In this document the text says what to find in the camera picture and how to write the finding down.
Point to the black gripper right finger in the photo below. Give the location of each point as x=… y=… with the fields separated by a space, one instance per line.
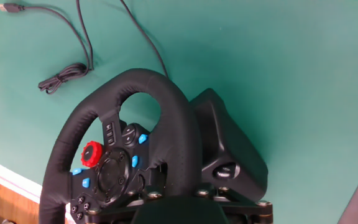
x=253 y=210

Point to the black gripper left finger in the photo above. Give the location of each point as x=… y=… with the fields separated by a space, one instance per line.
x=120 y=213

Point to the black Logitech wheel base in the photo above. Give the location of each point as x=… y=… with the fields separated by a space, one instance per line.
x=228 y=140

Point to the black leather steering wheel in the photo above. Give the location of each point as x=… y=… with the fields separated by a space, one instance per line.
x=172 y=124

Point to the green table mat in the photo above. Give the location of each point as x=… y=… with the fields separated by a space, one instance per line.
x=291 y=77

